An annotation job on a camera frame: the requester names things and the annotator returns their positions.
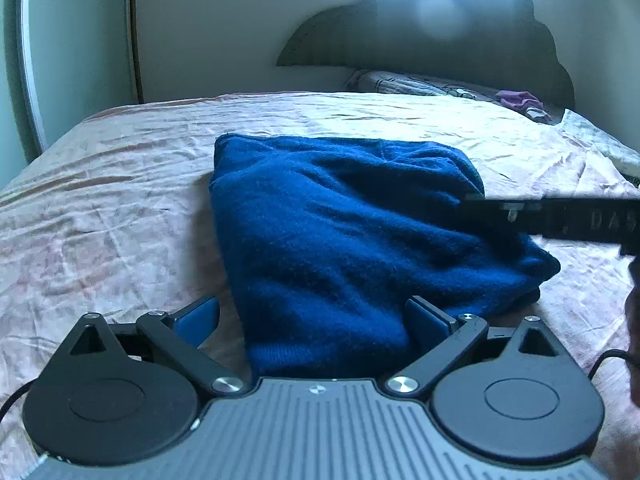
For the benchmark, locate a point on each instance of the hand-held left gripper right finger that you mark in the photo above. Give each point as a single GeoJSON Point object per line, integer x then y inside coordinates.
{"type": "Point", "coordinates": [425, 319]}

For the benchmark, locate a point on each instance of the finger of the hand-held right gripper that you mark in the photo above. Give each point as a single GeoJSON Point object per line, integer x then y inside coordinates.
{"type": "Point", "coordinates": [500, 212]}

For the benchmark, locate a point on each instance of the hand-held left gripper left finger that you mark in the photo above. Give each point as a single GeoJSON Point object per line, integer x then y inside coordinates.
{"type": "Point", "coordinates": [200, 319]}

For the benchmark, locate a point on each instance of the blue knit sweater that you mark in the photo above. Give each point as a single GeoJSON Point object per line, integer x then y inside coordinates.
{"type": "Point", "coordinates": [340, 240]}

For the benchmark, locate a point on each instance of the white quilt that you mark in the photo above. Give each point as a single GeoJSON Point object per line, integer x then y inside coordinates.
{"type": "Point", "coordinates": [600, 140]}

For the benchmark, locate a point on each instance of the purple cloth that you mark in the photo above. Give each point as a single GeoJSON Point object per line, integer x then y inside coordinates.
{"type": "Point", "coordinates": [517, 97]}

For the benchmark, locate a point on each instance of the pale pink bed sheet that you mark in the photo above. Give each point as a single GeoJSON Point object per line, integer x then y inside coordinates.
{"type": "Point", "coordinates": [110, 200]}

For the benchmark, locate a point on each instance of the floral patterned pillow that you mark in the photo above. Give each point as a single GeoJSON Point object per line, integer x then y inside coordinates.
{"type": "Point", "coordinates": [415, 84]}

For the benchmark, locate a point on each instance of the grey scalloped headboard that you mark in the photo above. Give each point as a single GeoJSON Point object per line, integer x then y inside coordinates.
{"type": "Point", "coordinates": [400, 25]}

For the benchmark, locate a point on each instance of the pale sliding door wardrobe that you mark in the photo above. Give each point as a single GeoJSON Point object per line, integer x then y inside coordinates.
{"type": "Point", "coordinates": [75, 50]}

